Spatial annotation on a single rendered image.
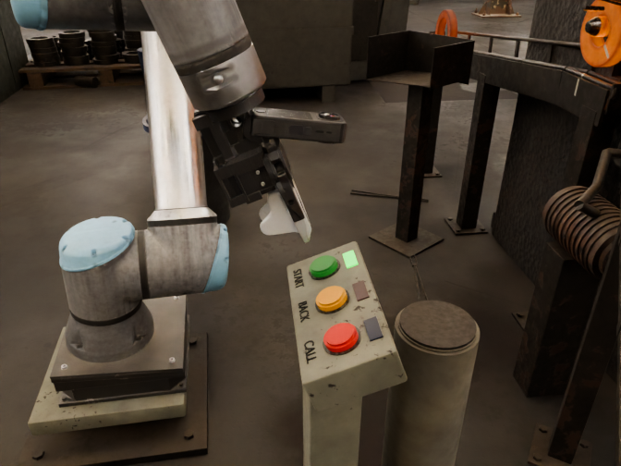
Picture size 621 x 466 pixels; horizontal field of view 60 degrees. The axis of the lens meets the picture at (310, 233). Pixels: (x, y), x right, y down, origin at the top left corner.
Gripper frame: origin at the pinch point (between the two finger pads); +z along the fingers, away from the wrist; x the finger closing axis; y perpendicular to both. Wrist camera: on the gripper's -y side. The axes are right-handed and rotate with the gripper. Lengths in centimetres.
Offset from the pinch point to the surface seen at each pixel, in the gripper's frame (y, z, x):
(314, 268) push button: 1.2, 5.5, 0.6
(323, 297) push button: 0.8, 5.5, 7.5
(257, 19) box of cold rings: 4, 11, -294
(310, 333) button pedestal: 3.6, 6.6, 11.9
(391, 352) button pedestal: -4.8, 6.7, 19.3
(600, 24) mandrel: -74, 9, -59
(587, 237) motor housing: -47, 35, -21
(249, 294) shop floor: 33, 59, -79
